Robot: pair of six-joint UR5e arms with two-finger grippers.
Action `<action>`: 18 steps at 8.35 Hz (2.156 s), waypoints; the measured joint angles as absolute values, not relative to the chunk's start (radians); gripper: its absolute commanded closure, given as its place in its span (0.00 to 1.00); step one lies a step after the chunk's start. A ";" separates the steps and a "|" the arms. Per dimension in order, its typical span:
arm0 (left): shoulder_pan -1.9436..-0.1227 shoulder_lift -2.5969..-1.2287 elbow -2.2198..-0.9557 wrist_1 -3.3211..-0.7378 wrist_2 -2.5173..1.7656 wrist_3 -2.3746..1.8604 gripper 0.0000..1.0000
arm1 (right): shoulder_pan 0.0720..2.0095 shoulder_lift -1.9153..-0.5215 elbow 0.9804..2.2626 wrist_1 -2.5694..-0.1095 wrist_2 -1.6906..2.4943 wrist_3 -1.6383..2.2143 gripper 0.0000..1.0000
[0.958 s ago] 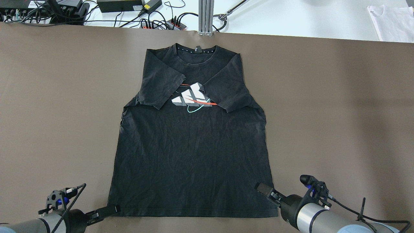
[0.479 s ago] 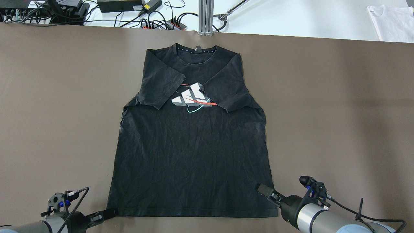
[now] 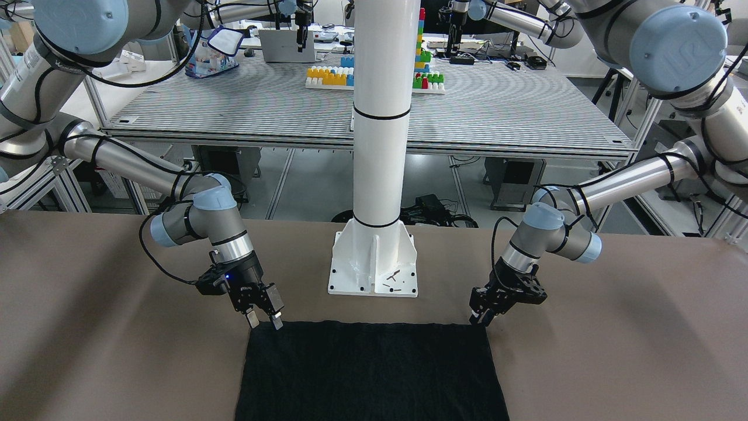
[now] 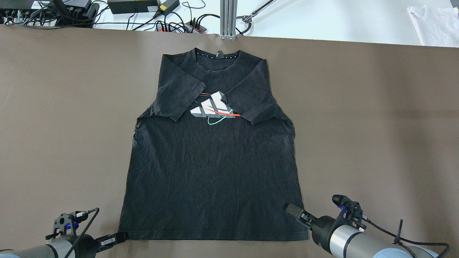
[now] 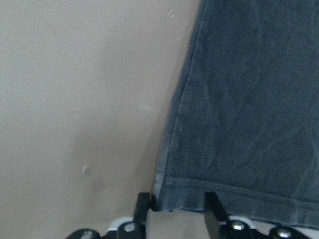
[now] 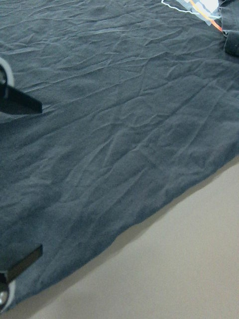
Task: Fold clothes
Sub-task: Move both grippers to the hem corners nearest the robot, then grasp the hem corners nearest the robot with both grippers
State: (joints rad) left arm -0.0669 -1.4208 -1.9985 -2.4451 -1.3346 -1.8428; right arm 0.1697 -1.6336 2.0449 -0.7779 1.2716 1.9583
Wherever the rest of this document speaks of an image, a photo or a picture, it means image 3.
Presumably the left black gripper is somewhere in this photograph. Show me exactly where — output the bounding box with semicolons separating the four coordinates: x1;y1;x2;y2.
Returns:
469;257;548;327

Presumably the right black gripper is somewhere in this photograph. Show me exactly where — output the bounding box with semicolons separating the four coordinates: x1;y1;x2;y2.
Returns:
195;257;284;330

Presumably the black printed t-shirt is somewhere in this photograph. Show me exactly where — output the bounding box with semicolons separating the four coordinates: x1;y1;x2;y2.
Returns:
234;320;510;420

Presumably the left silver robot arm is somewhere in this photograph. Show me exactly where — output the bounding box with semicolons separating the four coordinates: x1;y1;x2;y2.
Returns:
469;1;746;326

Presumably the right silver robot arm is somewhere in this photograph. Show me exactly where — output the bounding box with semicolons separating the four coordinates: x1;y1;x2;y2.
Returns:
2;1;284;329

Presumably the striped grey workbench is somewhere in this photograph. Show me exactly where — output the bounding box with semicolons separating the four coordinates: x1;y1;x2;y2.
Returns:
61;12;687;233

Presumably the colourful building blocks set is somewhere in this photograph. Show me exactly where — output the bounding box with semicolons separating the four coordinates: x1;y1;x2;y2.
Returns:
304;1;446;96

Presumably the blue patterned bag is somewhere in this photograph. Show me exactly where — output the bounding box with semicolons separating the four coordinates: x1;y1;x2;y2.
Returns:
183;26;244;79

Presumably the silver laptop on workbench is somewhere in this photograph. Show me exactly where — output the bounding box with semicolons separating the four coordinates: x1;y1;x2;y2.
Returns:
258;29;316;64

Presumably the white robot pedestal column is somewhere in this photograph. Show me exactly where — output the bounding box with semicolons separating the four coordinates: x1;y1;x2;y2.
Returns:
327;0;419;298

